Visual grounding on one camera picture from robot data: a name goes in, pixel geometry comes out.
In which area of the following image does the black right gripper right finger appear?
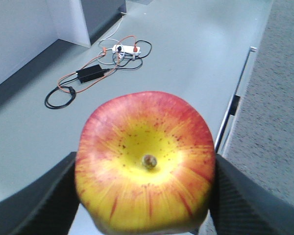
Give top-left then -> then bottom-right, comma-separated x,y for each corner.
210,154 -> 294,235

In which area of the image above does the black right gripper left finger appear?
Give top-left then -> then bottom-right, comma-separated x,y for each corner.
0,152 -> 79,235

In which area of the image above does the red yellow apple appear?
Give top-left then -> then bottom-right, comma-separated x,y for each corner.
74,91 -> 216,235

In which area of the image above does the grey stone kitchen counter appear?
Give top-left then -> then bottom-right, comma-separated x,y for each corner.
223,0 -> 294,205

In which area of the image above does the black power adapter brick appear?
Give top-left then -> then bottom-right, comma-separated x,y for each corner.
76,65 -> 104,83

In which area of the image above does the white power strip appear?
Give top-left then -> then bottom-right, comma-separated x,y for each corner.
112,44 -> 141,58

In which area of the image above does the grey cabinet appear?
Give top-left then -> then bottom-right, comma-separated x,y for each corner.
46,0 -> 126,48

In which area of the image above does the black power cable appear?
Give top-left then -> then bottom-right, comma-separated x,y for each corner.
44,40 -> 152,110

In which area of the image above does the silver oven door handle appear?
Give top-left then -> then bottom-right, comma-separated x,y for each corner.
215,47 -> 257,153

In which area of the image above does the orange cable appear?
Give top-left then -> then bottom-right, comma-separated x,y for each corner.
56,35 -> 138,94

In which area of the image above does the white cable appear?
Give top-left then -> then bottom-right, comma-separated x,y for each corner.
98,14 -> 128,66

